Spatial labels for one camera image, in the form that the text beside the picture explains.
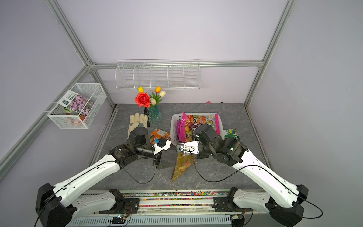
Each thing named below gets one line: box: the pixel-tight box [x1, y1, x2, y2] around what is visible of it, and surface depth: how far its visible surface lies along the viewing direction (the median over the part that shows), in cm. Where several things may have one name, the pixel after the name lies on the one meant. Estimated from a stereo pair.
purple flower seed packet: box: [57, 90, 96, 122], surface depth 75 cm
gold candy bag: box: [171, 152, 197, 184], surface depth 70 cm
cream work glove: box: [127, 113, 148, 140], surface depth 111 cm
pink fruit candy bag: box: [176, 112, 220, 142], surface depth 98 cm
